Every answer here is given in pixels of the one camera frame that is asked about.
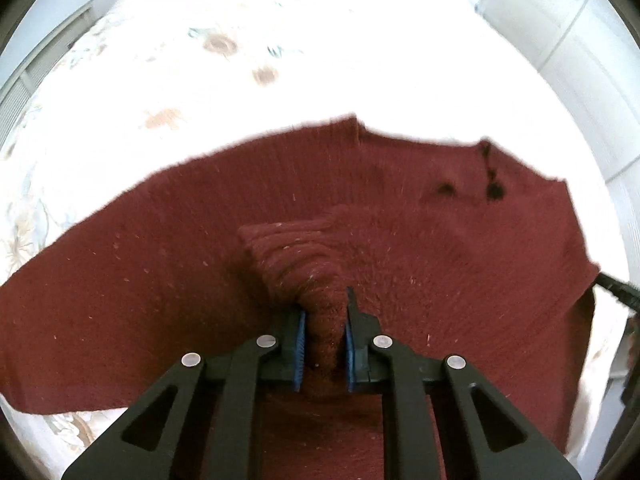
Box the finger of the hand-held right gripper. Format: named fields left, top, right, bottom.
left=592, top=271, right=640, bottom=312

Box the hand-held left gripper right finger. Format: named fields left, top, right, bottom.
left=342, top=286, right=581, bottom=480

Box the floral white bed sheet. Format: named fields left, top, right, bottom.
left=0, top=0, right=640, bottom=480

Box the maroon knit sweater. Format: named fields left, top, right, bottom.
left=0, top=115, right=603, bottom=480

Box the white wardrobe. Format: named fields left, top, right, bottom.
left=472, top=0, right=640, bottom=183

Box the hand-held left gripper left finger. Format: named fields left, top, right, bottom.
left=60, top=307, right=307, bottom=480

